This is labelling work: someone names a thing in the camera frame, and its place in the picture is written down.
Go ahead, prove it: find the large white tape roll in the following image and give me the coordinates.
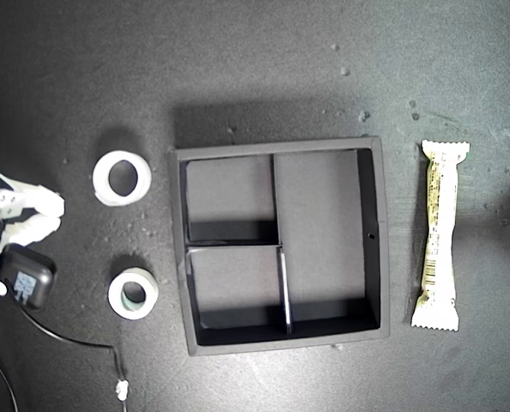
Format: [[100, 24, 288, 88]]
[[92, 149, 153, 207]]

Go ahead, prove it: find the cream snack bar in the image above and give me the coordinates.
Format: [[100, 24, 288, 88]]
[[410, 140, 471, 332]]

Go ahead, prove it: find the small white tape roll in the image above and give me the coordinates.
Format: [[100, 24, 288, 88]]
[[107, 267, 159, 320]]

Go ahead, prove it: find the black compartment tray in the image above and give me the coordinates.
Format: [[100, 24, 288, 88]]
[[170, 136, 392, 356]]

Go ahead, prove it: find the black camera cable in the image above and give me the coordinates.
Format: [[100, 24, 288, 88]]
[[21, 306, 130, 412]]

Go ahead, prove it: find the thin black cable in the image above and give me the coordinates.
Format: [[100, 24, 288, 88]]
[[0, 338, 21, 412]]

